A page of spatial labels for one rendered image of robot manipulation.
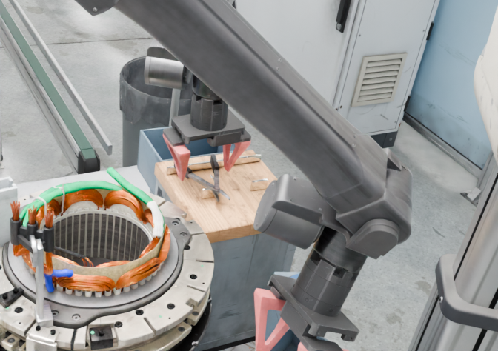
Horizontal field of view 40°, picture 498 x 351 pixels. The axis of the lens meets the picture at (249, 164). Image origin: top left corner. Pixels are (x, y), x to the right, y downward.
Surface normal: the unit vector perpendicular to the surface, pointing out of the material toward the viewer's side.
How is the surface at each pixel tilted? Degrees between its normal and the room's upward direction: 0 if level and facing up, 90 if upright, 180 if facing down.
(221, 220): 0
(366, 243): 107
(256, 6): 90
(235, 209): 0
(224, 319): 90
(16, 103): 0
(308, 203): 21
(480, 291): 90
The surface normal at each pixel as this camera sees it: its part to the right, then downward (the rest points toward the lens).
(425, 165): 0.15, -0.83
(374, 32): 0.49, 0.53
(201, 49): -0.14, 0.72
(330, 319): 0.41, -0.89
